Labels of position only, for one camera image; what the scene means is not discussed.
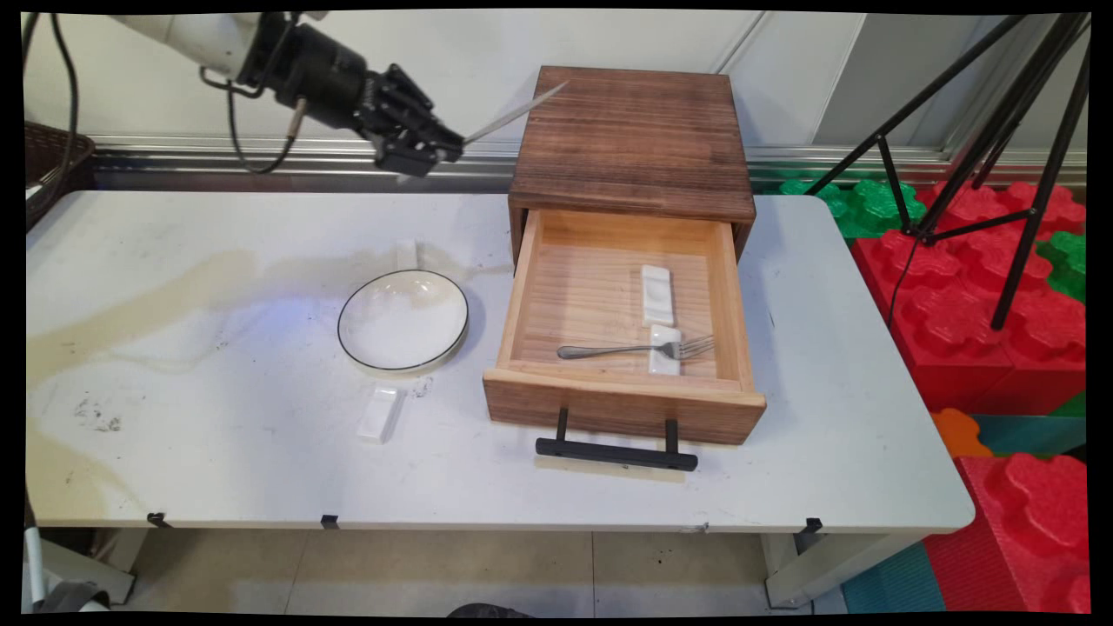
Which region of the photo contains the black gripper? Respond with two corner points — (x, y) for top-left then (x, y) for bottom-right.
(250, 19), (465, 180)

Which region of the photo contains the silver table knife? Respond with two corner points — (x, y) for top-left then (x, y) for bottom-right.
(461, 81), (570, 147)

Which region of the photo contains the white plate with black rim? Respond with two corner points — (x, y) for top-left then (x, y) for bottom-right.
(337, 270), (470, 373)

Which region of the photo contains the dark brown wooden cabinet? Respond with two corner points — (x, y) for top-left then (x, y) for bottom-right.
(507, 65), (757, 262)

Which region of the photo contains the light wooden drawer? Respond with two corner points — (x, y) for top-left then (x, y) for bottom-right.
(483, 209), (768, 446)

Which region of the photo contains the silver metal fork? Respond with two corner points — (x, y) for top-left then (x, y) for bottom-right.
(556, 335), (716, 362)

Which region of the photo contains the green foam block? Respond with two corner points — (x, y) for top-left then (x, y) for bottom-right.
(1035, 230), (1088, 305)
(776, 177), (928, 241)

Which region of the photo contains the white table leg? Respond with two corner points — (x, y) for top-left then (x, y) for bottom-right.
(26, 524), (150, 607)
(762, 531), (921, 609)

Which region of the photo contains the black tripod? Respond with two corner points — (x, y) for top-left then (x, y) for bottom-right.
(804, 13), (1092, 331)

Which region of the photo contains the orange foam piece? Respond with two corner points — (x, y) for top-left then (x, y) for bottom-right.
(930, 408), (993, 460)

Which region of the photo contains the teal foam mat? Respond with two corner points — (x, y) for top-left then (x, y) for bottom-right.
(970, 413), (1088, 458)
(839, 542), (946, 615)

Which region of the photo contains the aluminium wall rail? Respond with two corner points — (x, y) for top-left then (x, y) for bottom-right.
(87, 135), (1088, 194)

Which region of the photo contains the short black looped cable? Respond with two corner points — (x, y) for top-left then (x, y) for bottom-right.
(198, 63), (307, 175)

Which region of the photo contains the long black robot cable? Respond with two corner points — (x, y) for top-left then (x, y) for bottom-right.
(24, 12), (81, 223)

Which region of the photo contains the black drawer handle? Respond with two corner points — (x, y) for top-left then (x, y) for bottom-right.
(535, 407), (699, 473)

